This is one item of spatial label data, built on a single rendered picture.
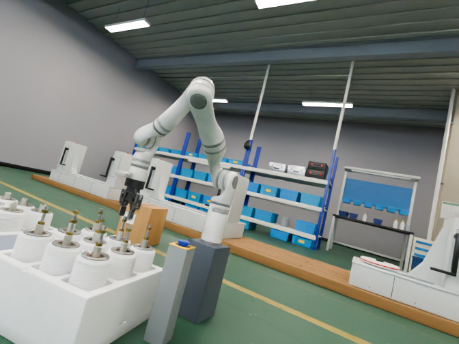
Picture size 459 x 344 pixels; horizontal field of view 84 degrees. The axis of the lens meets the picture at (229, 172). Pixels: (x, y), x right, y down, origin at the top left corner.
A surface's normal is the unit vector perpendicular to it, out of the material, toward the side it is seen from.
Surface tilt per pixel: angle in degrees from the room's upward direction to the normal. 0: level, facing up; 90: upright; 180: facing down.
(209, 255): 90
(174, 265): 90
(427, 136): 90
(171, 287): 90
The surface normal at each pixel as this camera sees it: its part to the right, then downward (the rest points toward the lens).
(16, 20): 0.86, 0.17
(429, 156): -0.45, -0.21
